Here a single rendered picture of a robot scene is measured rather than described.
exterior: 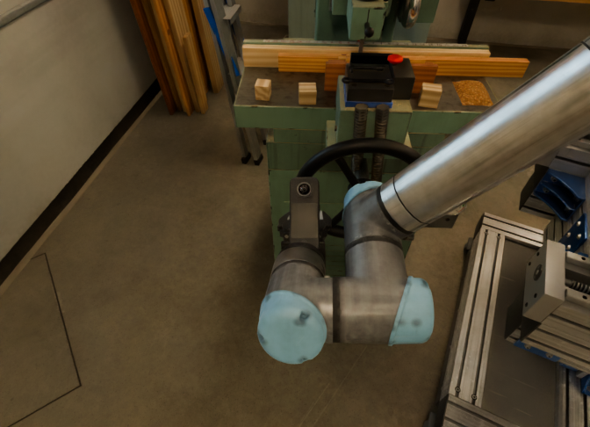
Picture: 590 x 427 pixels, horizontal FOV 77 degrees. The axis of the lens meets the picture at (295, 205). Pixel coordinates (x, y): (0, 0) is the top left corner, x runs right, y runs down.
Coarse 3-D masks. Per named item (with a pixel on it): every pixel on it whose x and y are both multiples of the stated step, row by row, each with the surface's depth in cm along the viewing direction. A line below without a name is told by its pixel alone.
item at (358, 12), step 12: (348, 0) 88; (360, 0) 80; (372, 0) 80; (348, 12) 87; (360, 12) 78; (372, 12) 78; (384, 12) 78; (348, 24) 86; (360, 24) 80; (372, 24) 80; (360, 36) 82; (372, 36) 81
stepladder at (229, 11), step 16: (208, 0) 146; (224, 0) 160; (208, 16) 150; (224, 16) 152; (224, 32) 154; (240, 32) 170; (224, 48) 158; (240, 48) 174; (224, 64) 166; (240, 64) 175; (224, 80) 170; (240, 80) 172; (240, 128) 190; (240, 144) 197; (256, 144) 198; (256, 160) 201
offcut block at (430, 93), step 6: (426, 84) 81; (432, 84) 81; (438, 84) 81; (426, 90) 80; (432, 90) 79; (438, 90) 79; (420, 96) 82; (426, 96) 81; (432, 96) 80; (438, 96) 80; (420, 102) 82; (426, 102) 82; (432, 102) 81; (438, 102) 81
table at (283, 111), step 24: (264, 72) 93; (288, 72) 93; (312, 72) 93; (240, 96) 86; (288, 96) 86; (456, 96) 86; (240, 120) 86; (264, 120) 86; (288, 120) 85; (312, 120) 85; (432, 120) 83; (456, 120) 83; (408, 144) 79
